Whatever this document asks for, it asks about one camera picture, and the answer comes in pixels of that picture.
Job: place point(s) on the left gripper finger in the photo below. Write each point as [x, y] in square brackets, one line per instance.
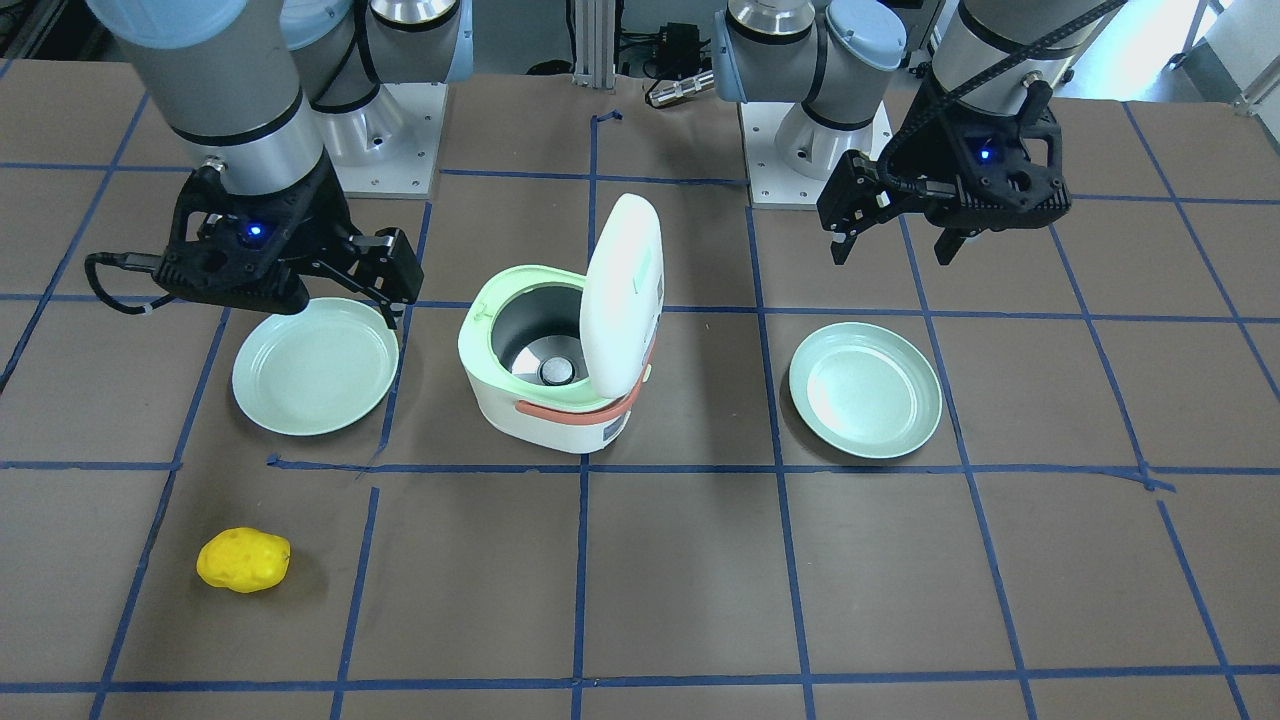
[949, 244]
[853, 201]

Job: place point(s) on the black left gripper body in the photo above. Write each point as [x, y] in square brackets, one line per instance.
[926, 152]

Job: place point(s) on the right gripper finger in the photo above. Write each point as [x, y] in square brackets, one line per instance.
[382, 267]

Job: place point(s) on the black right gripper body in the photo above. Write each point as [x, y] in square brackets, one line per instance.
[322, 212]

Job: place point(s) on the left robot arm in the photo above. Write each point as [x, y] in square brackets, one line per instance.
[836, 61]

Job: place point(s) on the green plate near left arm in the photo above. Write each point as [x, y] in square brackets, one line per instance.
[865, 390]

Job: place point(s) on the green plate near right arm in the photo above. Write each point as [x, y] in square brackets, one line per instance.
[315, 372]

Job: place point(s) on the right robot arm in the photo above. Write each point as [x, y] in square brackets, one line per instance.
[251, 89]

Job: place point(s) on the white rice cooker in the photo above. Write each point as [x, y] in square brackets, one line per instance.
[557, 358]

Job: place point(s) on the yellow toy potato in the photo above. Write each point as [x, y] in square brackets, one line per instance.
[244, 560]

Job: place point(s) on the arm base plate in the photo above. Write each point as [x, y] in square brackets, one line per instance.
[388, 148]
[790, 157]

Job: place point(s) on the aluminium frame post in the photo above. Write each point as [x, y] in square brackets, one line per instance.
[594, 44]

